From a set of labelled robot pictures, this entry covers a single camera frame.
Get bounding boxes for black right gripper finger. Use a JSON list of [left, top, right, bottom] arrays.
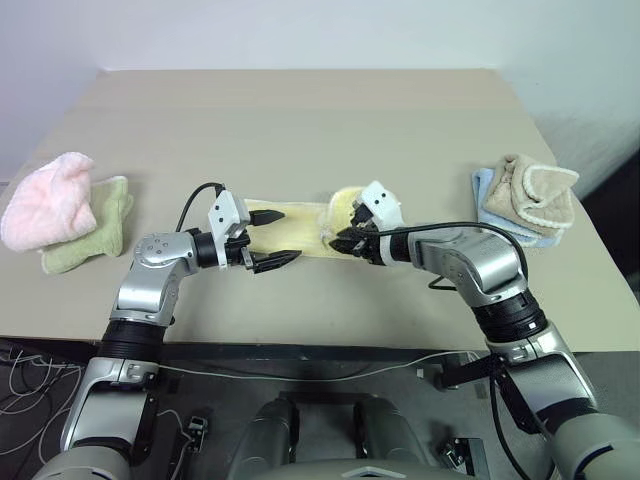
[[348, 199, 372, 229], [327, 225, 365, 258]]

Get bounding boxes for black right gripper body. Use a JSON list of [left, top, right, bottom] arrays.
[[351, 198, 385, 265]]

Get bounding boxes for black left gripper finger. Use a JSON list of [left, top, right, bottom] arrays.
[[248, 208, 287, 227], [251, 249, 303, 276]]

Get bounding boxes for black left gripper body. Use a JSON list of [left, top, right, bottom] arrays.
[[224, 227, 257, 272]]

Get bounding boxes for yellow towel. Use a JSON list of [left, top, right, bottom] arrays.
[[242, 185, 382, 262]]

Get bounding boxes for light blue towel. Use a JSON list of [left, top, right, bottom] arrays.
[[471, 168, 559, 249]]

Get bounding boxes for green towel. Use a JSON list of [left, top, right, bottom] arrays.
[[39, 175, 135, 276]]

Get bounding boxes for beige towel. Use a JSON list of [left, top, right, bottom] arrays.
[[482, 153, 581, 232]]

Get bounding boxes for pink towel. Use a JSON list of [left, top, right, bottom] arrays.
[[1, 152, 99, 253]]

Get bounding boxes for dark grey robot leg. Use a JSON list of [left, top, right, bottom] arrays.
[[228, 398, 302, 480], [355, 397, 432, 480]]

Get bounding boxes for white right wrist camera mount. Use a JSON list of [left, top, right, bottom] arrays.
[[359, 180, 404, 234]]

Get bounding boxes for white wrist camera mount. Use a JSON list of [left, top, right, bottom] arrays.
[[359, 180, 404, 234], [207, 189, 252, 272]]

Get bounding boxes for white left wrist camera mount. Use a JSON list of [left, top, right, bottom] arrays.
[[207, 189, 252, 272]]

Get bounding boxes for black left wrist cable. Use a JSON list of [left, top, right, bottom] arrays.
[[178, 183, 226, 234]]

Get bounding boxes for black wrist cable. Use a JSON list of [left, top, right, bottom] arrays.
[[178, 183, 226, 234], [368, 221, 527, 292]]

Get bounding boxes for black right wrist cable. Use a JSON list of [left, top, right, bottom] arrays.
[[368, 221, 527, 292]]

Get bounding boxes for thin white wire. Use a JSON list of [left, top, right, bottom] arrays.
[[149, 349, 479, 385]]

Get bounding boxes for small black floor bracket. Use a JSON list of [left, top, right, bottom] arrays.
[[185, 413, 211, 445], [438, 436, 477, 470]]

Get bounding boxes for black right upper arm cable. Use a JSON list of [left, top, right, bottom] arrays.
[[488, 355, 532, 480]]

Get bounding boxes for tangled white wires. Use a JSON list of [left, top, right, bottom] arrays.
[[0, 344, 84, 419]]

